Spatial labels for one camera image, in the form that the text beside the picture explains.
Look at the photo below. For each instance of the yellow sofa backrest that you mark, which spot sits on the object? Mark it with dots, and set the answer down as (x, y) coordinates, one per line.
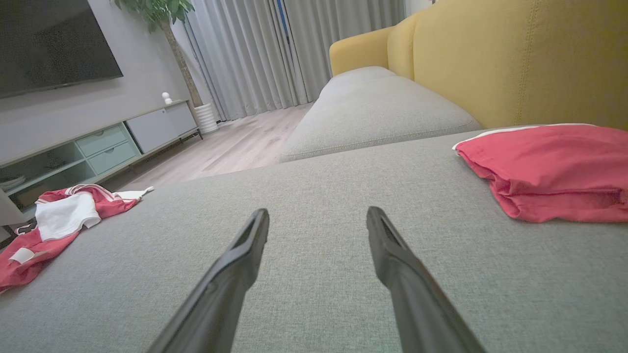
(515, 59)

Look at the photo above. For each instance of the red white basketball jersey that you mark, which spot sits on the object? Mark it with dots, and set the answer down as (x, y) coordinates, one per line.
(64, 215)

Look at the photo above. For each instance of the folded red garment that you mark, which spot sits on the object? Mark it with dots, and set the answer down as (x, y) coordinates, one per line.
(549, 166)

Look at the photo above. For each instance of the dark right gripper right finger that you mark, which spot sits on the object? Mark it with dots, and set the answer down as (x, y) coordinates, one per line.
(417, 304)

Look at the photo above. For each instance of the large grey sofa seat cushion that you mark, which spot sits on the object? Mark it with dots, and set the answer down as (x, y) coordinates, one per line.
(319, 186)

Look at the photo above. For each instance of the yellow sofa armrest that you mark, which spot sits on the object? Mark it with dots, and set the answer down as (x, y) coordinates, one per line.
(358, 49)

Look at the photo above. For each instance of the white ribbed plant pot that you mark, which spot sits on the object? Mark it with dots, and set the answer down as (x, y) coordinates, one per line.
(207, 118)

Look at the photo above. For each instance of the long low tv cabinet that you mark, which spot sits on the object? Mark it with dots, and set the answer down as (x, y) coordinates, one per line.
(152, 128)

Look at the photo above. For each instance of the small grey sofa seat cushion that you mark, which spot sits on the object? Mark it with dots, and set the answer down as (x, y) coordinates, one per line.
(373, 113)

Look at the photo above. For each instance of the grey pleated curtain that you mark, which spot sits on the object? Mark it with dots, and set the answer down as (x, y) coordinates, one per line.
(338, 29)
(245, 59)

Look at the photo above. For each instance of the green indoor tree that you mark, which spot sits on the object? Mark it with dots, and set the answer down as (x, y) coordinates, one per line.
(181, 63)

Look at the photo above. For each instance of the black flat television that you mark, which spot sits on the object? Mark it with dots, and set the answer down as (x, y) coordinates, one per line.
(49, 44)

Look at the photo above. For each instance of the small white figurine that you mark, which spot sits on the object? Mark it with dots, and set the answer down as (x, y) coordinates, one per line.
(167, 98)

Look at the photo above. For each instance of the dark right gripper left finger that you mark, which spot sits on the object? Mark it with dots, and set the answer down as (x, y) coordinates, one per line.
(225, 294)

